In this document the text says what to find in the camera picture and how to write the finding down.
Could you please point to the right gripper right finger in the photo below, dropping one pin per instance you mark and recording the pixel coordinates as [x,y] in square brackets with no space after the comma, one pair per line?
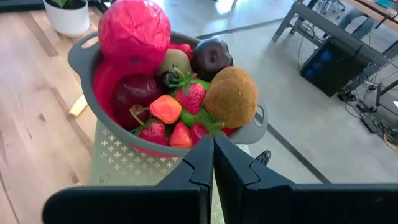
[295,205]

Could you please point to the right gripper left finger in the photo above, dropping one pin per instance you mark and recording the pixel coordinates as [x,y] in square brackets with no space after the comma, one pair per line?
[124,205]

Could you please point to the red strawberry with green cap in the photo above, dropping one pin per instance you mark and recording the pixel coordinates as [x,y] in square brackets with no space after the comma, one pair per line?
[181,137]
[198,132]
[154,133]
[190,99]

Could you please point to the orange pear with stem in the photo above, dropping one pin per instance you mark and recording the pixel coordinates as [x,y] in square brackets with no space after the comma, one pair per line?
[166,109]

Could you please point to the maroon plum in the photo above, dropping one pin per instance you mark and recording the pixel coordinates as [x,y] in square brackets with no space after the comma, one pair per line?
[133,93]

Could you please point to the brown kiwi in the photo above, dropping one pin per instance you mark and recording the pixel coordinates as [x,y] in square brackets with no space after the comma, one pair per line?
[231,96]

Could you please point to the red colander with grey rim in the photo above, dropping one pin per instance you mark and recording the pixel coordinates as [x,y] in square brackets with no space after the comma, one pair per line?
[77,67]

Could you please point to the olive green fruit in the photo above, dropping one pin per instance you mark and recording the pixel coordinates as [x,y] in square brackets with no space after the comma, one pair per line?
[174,60]

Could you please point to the dark purple plum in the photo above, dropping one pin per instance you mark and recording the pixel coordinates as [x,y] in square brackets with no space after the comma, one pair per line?
[211,59]

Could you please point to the large red apple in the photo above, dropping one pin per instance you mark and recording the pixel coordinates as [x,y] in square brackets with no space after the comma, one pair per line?
[133,34]

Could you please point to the green perforated metal shelf riser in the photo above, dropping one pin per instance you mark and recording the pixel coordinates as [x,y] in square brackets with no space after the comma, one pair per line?
[118,161]

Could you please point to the black computer tower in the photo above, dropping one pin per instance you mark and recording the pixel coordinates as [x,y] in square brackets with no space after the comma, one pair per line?
[329,68]

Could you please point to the black background workstation table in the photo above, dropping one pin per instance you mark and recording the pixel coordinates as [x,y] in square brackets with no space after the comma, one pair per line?
[326,28]

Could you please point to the green plant in white pot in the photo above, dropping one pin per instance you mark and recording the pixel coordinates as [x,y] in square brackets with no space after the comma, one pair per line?
[66,21]

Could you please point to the person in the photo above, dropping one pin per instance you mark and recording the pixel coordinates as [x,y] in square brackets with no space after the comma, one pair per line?
[354,21]

